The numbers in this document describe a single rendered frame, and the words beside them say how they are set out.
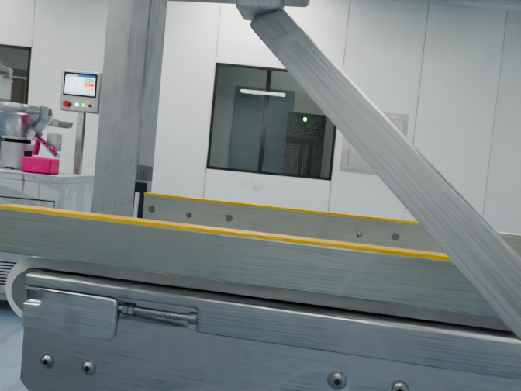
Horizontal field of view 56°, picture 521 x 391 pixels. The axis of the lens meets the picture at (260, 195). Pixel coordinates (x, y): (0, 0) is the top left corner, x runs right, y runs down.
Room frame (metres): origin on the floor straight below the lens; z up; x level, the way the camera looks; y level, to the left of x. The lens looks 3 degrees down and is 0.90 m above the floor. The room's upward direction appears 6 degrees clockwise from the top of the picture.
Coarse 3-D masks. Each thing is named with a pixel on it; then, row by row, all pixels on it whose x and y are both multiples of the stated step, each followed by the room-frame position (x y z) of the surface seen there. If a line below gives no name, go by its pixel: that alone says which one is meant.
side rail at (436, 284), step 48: (0, 240) 0.35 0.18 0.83; (48, 240) 0.35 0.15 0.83; (96, 240) 0.34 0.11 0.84; (144, 240) 0.34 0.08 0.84; (192, 240) 0.33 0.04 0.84; (240, 240) 0.33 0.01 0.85; (288, 288) 0.32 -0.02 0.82; (336, 288) 0.32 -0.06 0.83; (384, 288) 0.31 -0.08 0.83; (432, 288) 0.31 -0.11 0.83
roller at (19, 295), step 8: (24, 272) 0.36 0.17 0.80; (56, 272) 0.37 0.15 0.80; (64, 272) 0.38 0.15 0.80; (72, 272) 0.39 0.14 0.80; (16, 280) 0.36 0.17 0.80; (24, 280) 0.36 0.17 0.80; (16, 288) 0.36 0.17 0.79; (16, 296) 0.36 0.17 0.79; (24, 296) 0.36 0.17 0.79; (16, 304) 0.36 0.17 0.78
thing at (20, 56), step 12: (0, 48) 5.45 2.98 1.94; (12, 48) 5.45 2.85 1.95; (24, 48) 5.44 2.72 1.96; (0, 60) 5.45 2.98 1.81; (12, 60) 5.45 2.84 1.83; (24, 60) 5.45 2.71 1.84; (24, 72) 5.44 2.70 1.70; (12, 84) 5.45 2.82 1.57; (24, 84) 5.45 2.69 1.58; (12, 96) 5.45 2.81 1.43; (24, 96) 5.45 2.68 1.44
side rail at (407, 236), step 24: (144, 216) 0.62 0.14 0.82; (168, 216) 0.62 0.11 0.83; (192, 216) 0.61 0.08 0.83; (216, 216) 0.61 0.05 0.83; (240, 216) 0.60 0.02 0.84; (264, 216) 0.60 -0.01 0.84; (288, 216) 0.59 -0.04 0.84; (312, 216) 0.59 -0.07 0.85; (336, 216) 0.59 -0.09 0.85; (336, 240) 0.59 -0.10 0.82; (360, 240) 0.58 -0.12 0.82; (384, 240) 0.58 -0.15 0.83; (408, 240) 0.57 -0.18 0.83; (432, 240) 0.57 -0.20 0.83
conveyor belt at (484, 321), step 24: (24, 264) 0.37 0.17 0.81; (48, 264) 0.36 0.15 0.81; (72, 264) 0.36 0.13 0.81; (192, 288) 0.35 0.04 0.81; (216, 288) 0.35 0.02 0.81; (240, 288) 0.34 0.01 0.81; (264, 288) 0.34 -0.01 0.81; (384, 312) 0.33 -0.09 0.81; (408, 312) 0.33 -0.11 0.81; (432, 312) 0.32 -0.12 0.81; (456, 312) 0.32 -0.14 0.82
